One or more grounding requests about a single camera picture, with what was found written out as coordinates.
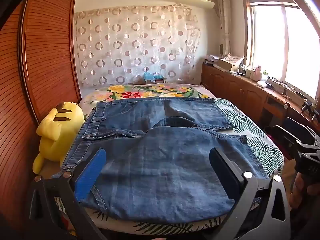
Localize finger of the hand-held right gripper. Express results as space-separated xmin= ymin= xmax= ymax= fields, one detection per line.
xmin=296 ymin=125 xmax=320 ymax=155
xmin=272 ymin=124 xmax=302 ymax=157

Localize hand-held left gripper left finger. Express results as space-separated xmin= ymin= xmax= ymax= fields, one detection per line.
xmin=25 ymin=147 xmax=108 ymax=240

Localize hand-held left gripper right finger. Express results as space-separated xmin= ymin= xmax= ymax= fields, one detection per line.
xmin=209 ymin=147 xmax=292 ymax=240

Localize blue denim pants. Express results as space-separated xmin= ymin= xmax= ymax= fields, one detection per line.
xmin=61 ymin=97 xmax=269 ymax=224

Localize person's right hand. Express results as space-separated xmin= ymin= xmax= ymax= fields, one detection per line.
xmin=290 ymin=172 xmax=320 ymax=212

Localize bed with floral leaf sheet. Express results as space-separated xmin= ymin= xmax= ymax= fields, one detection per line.
xmin=35 ymin=84 xmax=285 ymax=237

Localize yellow plush toy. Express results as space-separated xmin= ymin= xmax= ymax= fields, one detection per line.
xmin=32 ymin=102 xmax=85 ymax=174

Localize long wooden cabinet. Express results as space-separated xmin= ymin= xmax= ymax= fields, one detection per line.
xmin=201 ymin=62 xmax=320 ymax=132

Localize cardboard box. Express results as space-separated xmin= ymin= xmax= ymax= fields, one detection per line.
xmin=216 ymin=59 xmax=238 ymax=72

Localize wooden framed window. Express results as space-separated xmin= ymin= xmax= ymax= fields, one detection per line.
xmin=241 ymin=0 xmax=320 ymax=99

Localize light blue plush toy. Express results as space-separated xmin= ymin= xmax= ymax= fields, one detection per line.
xmin=143 ymin=71 xmax=163 ymax=81

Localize white wrapped pipe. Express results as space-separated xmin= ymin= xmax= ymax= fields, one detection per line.
xmin=216 ymin=0 xmax=232 ymax=58

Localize sheer circle-patterned curtain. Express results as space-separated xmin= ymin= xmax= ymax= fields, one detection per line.
xmin=74 ymin=4 xmax=202 ymax=87

